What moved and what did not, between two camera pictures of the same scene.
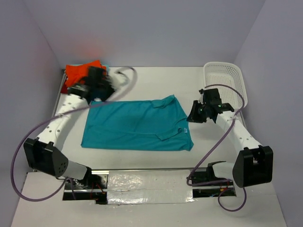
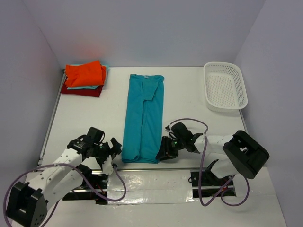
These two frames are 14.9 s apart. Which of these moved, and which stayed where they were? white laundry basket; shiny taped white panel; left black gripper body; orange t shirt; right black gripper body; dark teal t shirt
Moved: left black gripper body; dark teal t shirt; right black gripper body
Stayed: white laundry basket; shiny taped white panel; orange t shirt
